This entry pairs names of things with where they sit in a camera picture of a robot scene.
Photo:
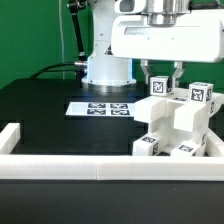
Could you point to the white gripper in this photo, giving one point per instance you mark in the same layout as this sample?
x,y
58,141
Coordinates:
x,y
168,30

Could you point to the white tagged cube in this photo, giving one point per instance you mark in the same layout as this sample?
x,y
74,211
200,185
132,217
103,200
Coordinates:
x,y
160,86
200,92

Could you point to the white chair back frame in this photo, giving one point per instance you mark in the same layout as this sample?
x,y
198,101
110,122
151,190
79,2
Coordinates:
x,y
187,115

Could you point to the white chair seat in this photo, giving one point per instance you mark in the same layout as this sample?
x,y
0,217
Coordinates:
x,y
176,136

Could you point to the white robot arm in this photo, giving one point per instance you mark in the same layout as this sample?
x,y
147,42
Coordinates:
x,y
104,70

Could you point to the white marker sheet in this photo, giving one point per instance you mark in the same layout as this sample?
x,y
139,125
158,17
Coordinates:
x,y
100,109

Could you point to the white U-shaped fence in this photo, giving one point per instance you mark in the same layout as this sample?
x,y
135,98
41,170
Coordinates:
x,y
64,167

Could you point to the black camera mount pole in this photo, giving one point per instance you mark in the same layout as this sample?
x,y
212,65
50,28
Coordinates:
x,y
75,6

